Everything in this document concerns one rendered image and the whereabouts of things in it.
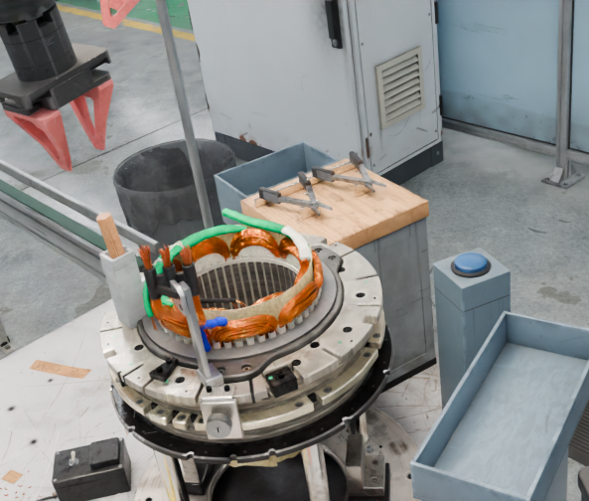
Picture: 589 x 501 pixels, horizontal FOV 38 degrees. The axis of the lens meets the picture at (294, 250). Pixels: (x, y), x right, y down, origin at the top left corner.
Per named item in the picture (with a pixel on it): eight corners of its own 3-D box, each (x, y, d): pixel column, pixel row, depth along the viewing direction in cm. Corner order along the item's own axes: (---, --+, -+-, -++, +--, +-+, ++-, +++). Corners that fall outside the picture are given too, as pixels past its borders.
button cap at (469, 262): (465, 277, 105) (465, 270, 105) (448, 263, 109) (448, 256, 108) (493, 267, 106) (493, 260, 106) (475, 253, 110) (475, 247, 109)
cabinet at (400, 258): (270, 354, 140) (243, 215, 126) (363, 309, 147) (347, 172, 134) (337, 417, 125) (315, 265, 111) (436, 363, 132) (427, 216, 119)
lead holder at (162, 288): (148, 297, 82) (139, 267, 80) (184, 279, 84) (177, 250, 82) (167, 312, 79) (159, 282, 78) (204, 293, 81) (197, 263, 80)
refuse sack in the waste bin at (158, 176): (114, 266, 285) (87, 172, 268) (206, 219, 306) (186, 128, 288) (182, 306, 259) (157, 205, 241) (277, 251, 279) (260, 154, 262)
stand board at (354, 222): (242, 214, 126) (239, 200, 125) (348, 171, 134) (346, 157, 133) (315, 267, 111) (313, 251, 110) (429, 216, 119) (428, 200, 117)
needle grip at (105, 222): (109, 264, 93) (92, 218, 90) (121, 255, 94) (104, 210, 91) (119, 268, 92) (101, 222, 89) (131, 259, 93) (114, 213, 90)
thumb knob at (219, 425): (210, 432, 84) (205, 413, 82) (234, 430, 83) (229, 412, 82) (208, 440, 83) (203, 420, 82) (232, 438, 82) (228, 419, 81)
